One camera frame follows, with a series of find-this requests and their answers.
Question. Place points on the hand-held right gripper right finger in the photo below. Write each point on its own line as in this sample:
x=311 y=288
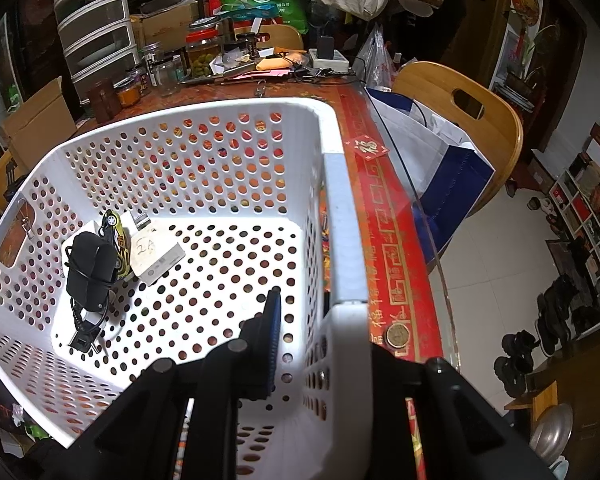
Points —
x=395 y=410

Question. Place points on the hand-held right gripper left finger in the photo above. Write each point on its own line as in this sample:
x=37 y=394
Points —
x=272 y=345

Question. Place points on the white perforated plastic basket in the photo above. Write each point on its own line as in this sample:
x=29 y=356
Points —
x=340 y=220

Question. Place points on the white labelled power adapter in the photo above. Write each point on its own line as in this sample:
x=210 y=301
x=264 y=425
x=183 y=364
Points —
x=155 y=257

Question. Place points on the yellow toy car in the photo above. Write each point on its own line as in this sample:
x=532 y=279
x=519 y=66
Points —
x=115 y=230

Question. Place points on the brass coin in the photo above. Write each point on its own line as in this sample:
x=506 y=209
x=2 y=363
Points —
x=398 y=335

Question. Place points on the black shoe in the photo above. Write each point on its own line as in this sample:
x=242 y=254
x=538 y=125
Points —
x=555 y=330
x=512 y=377
x=520 y=345
x=562 y=295

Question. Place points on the wooden stool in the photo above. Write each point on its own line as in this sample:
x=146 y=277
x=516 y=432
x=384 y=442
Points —
x=540 y=400

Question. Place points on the metal bowl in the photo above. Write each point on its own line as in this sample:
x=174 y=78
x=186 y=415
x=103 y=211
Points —
x=550 y=435

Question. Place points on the red patterned tablecloth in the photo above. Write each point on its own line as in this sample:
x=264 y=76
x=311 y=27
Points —
x=380 y=220

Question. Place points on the white round scale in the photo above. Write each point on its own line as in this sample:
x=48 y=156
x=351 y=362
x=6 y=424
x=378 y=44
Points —
x=565 y=467

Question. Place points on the red diamond paper sticker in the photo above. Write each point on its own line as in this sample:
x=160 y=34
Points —
x=366 y=146

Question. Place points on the white and blue shopping bag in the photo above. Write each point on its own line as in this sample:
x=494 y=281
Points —
x=415 y=145

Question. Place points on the white cubby shelf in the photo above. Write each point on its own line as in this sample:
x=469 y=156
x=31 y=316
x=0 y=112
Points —
x=575 y=205

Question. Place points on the orange folded cloth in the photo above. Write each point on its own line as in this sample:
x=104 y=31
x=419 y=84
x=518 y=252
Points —
x=274 y=63

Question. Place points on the empty glass jar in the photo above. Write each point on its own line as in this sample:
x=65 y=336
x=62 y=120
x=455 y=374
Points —
x=169 y=77

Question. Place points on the jar with orange contents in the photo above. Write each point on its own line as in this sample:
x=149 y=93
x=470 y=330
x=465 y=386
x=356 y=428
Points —
x=129 y=96

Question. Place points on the white power strip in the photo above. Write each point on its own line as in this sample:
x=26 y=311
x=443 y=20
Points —
x=337 y=60

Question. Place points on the dark brown cup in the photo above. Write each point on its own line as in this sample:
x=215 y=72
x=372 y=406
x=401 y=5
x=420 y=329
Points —
x=105 y=102

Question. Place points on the red-lidded jar of olives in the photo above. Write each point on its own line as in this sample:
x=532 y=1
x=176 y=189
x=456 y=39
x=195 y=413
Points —
x=205 y=57

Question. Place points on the black plug-in charger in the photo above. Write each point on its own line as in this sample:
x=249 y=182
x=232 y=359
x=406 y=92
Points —
x=325 y=47

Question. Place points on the clear plastic bag red print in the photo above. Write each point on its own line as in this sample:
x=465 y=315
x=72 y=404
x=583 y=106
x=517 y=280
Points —
x=377 y=60

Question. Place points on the clip-top glass jar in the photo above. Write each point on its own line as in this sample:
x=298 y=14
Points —
x=151 y=62

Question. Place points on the open cardboard box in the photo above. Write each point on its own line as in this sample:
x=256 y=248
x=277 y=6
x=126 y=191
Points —
x=35 y=120

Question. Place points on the printed cardboard box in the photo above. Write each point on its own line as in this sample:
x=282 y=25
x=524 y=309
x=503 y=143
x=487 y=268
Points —
x=170 y=25

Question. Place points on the white plastic drawer unit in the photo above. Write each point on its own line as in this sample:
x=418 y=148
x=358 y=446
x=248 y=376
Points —
x=95 y=25

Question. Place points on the potted houseplant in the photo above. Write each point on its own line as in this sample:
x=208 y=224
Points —
x=540 y=45

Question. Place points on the round red wall ornament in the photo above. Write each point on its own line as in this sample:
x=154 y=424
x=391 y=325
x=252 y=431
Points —
x=525 y=2

